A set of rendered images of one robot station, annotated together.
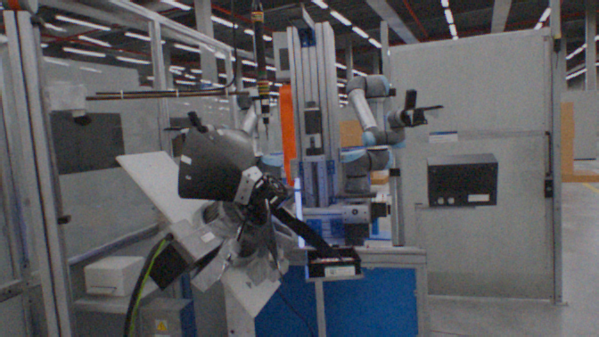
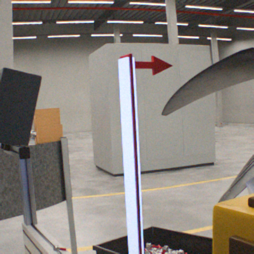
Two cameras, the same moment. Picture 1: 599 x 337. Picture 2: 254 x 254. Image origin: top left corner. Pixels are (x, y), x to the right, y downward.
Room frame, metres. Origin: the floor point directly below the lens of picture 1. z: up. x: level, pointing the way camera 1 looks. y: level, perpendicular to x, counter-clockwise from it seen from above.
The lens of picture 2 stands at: (2.06, 0.34, 1.13)
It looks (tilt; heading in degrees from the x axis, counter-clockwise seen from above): 3 degrees down; 227
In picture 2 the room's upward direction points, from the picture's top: 3 degrees counter-clockwise
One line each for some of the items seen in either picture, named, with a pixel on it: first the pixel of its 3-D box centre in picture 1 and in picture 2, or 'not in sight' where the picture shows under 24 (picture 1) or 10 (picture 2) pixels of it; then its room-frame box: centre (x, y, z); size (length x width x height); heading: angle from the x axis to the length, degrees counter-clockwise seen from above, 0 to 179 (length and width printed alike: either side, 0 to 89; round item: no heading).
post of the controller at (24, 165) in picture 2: (420, 226); (26, 185); (1.62, -0.50, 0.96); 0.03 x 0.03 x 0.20; 75
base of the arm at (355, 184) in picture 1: (356, 183); not in sight; (2.16, -0.32, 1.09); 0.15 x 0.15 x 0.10
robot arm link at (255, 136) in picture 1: (252, 133); not in sight; (2.36, 0.27, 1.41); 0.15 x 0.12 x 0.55; 51
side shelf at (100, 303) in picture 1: (135, 287); not in sight; (1.45, 0.67, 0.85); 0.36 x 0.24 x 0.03; 165
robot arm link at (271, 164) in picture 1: (270, 167); not in sight; (2.28, 0.17, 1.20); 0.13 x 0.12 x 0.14; 51
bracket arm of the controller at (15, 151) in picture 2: (444, 207); (15, 149); (1.59, -0.60, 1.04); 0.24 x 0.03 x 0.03; 75
